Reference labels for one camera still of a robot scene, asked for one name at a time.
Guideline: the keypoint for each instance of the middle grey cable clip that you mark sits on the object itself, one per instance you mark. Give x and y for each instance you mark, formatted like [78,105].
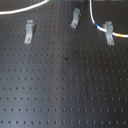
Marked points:
[76,18]

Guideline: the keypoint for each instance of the grey cable clip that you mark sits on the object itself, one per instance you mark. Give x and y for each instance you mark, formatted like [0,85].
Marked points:
[109,32]
[76,18]
[29,31]

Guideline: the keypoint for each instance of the left grey cable clip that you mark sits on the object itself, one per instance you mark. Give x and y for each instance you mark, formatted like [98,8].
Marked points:
[29,31]

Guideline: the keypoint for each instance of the right grey cable clip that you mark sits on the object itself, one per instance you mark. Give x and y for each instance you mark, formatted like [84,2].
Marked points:
[109,32]

